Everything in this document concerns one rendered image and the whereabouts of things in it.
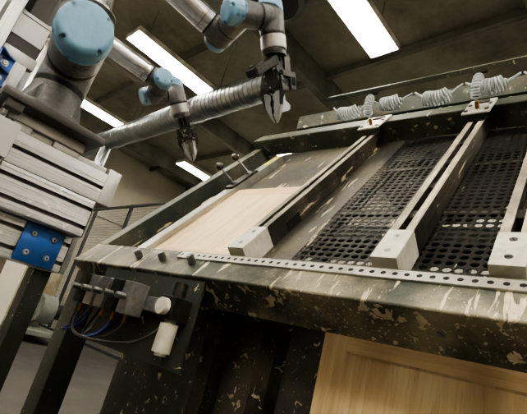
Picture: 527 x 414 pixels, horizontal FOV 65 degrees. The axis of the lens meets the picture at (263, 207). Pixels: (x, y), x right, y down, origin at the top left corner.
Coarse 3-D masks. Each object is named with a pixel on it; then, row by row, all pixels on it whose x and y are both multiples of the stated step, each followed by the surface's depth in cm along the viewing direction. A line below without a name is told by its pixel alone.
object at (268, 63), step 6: (264, 60) 119; (270, 60) 118; (276, 60) 120; (252, 66) 115; (258, 66) 114; (264, 66) 116; (270, 66) 118; (246, 72) 116; (252, 72) 115; (258, 72) 114; (252, 78) 117
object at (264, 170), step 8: (272, 160) 212; (280, 160) 213; (264, 168) 203; (272, 168) 208; (256, 176) 198; (264, 176) 203; (240, 184) 189; (248, 184) 193; (224, 192) 184; (232, 192) 185; (208, 200) 180; (216, 200) 177; (200, 208) 173; (208, 208) 174; (184, 216) 170; (192, 216) 167; (176, 224) 163; (184, 224) 163; (160, 232) 160; (168, 232) 158; (152, 240) 155; (160, 240) 155; (152, 248) 152
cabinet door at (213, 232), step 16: (240, 192) 184; (256, 192) 177; (272, 192) 171; (288, 192) 165; (224, 208) 172; (240, 208) 166; (256, 208) 160; (272, 208) 155; (192, 224) 164; (208, 224) 159; (224, 224) 154; (240, 224) 149; (176, 240) 153; (192, 240) 149; (208, 240) 144; (224, 240) 140
